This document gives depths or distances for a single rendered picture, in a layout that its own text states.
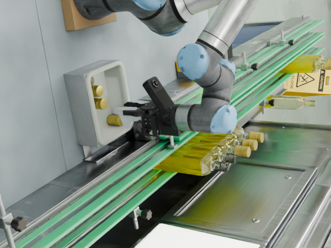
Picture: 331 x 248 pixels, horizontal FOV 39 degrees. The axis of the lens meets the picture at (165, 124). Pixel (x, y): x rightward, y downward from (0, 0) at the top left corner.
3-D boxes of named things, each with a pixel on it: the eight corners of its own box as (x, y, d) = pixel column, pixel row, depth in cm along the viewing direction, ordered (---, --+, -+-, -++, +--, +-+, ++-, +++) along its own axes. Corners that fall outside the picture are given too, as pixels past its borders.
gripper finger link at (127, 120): (110, 130, 136) (140, 130, 132) (107, 110, 134) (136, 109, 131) (115, 126, 138) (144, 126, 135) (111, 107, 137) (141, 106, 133)
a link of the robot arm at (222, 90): (225, 52, 117) (218, 94, 115) (241, 67, 127) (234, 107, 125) (197, 52, 121) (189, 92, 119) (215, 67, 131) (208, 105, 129)
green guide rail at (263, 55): (155, 117, 153) (177, 119, 148) (155, 114, 152) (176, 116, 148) (311, 21, 289) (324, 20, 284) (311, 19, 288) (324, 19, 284)
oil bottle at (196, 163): (151, 169, 154) (210, 177, 142) (148, 153, 152) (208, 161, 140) (160, 162, 158) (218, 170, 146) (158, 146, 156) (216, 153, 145)
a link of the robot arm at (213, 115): (241, 107, 124) (235, 139, 122) (204, 105, 130) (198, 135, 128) (229, 98, 117) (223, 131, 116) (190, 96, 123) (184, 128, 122)
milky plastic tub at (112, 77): (79, 145, 142) (101, 148, 138) (63, 73, 135) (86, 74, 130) (114, 125, 156) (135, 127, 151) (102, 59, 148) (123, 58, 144)
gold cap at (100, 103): (88, 99, 142) (99, 100, 140) (95, 96, 145) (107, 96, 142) (90, 110, 143) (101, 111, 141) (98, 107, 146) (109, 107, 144)
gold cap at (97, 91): (83, 86, 140) (95, 86, 138) (91, 83, 143) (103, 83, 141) (86, 98, 141) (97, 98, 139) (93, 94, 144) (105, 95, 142)
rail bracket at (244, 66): (225, 71, 196) (255, 71, 188) (223, 53, 193) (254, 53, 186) (229, 68, 199) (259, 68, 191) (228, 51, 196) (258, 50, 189)
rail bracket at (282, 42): (265, 46, 231) (292, 46, 224) (264, 31, 229) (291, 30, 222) (268, 45, 234) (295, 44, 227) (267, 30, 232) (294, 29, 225)
